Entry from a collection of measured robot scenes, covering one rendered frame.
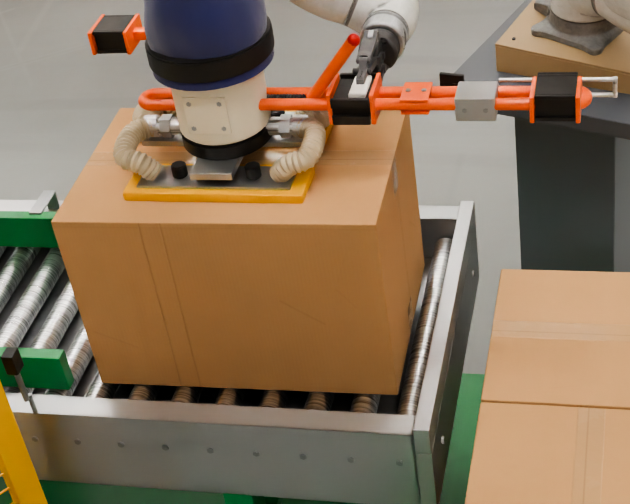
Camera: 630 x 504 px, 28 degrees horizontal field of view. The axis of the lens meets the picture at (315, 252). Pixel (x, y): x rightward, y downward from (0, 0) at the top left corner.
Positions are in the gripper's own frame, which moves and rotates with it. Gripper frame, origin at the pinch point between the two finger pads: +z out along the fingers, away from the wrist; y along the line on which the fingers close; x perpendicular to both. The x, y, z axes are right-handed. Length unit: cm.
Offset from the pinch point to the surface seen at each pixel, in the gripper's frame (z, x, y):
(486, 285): -83, -9, 106
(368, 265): 19.9, -2.6, 21.9
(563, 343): 2, -35, 53
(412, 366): 11, -6, 53
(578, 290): -14, -37, 53
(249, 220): 19.4, 17.7, 13.1
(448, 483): -10, -7, 107
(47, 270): -16, 81, 53
